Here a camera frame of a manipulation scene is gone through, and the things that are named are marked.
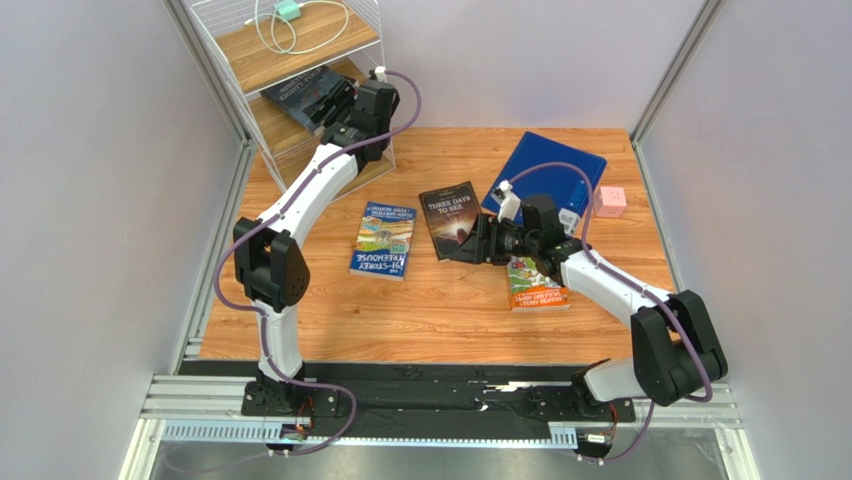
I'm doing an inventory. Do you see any blue 91-storey treehouse book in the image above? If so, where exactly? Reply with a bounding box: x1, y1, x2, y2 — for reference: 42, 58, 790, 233
349, 201, 417, 281

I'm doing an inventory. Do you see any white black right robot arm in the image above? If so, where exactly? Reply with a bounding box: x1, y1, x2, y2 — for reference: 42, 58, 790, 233
450, 194, 728, 406

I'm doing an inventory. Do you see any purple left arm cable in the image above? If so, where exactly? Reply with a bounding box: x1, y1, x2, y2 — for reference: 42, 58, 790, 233
211, 69, 424, 461

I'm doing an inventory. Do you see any white wire wooden shelf rack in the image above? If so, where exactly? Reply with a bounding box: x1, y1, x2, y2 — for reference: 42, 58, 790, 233
188, 0, 384, 190

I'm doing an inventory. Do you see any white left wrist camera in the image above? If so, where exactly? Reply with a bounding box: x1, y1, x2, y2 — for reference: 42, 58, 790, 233
373, 66, 387, 82

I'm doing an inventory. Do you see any mint green charger block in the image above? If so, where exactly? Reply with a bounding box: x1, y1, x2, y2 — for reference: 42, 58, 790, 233
273, 0, 302, 22

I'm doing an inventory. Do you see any three days to see book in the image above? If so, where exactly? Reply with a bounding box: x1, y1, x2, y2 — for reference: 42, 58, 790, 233
419, 181, 481, 261

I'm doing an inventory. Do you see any orange 78-storey treehouse book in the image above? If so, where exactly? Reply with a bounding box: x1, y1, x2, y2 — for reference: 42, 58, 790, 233
507, 257, 571, 312

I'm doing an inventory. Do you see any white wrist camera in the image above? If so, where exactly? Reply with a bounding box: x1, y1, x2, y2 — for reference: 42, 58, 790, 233
490, 180, 521, 221
373, 66, 387, 82

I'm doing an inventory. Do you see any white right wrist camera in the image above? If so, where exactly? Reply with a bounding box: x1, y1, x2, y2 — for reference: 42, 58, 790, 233
490, 180, 521, 221

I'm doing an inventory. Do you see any pink cube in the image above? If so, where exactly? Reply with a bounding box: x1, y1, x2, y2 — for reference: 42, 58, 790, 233
593, 186, 627, 218

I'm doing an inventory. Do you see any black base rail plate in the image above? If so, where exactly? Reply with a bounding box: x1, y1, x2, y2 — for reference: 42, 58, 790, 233
179, 360, 638, 441

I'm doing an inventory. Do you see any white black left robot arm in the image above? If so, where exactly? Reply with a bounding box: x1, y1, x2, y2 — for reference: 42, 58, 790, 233
233, 76, 400, 416

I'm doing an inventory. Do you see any nineteen eighty-four book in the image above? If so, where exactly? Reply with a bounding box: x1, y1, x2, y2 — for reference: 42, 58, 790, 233
260, 66, 358, 134

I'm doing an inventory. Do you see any blue file folder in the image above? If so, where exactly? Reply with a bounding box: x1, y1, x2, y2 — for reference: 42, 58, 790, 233
480, 132, 607, 215

